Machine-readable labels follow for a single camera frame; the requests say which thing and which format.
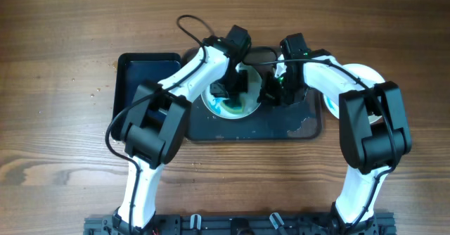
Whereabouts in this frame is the green yellow sponge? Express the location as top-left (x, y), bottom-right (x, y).
top-left (220, 97), bottom-right (245, 114)

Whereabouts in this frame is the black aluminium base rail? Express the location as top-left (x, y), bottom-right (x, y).
top-left (83, 212), bottom-right (397, 235)

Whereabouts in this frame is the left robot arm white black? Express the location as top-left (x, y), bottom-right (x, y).
top-left (105, 44), bottom-right (249, 234)

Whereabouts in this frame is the black water tray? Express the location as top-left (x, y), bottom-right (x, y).
top-left (112, 53), bottom-right (181, 118)

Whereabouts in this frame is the dark plate tray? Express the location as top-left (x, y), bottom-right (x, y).
top-left (186, 49), bottom-right (322, 141)

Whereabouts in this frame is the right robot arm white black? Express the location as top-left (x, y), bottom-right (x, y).
top-left (272, 49), bottom-right (412, 234)

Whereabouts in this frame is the white plate blue stain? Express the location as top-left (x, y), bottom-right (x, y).
top-left (322, 63), bottom-right (385, 119)
top-left (201, 63), bottom-right (262, 120)

